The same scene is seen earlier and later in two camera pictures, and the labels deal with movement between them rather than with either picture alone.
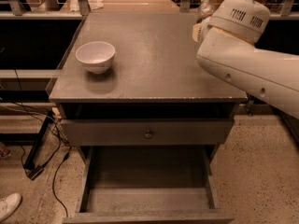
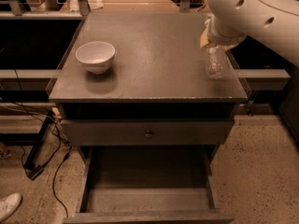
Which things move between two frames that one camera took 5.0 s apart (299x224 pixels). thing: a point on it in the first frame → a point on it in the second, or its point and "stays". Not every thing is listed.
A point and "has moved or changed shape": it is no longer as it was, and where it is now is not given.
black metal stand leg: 32,169 stays
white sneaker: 8,204 stays
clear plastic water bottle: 206,7 has moved or changed shape
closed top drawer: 147,132 stays
